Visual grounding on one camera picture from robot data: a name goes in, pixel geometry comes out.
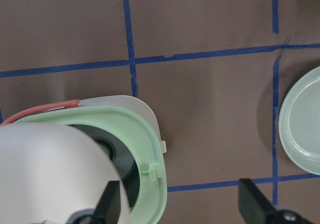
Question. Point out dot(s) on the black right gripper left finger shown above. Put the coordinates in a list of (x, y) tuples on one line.
[(107, 210)]

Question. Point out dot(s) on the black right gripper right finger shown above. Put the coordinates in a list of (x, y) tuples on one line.
[(253, 206)]

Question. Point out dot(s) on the cream white rice cooker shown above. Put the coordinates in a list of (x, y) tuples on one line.
[(57, 159)]

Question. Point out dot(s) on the green plate near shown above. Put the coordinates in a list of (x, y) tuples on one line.
[(299, 122)]

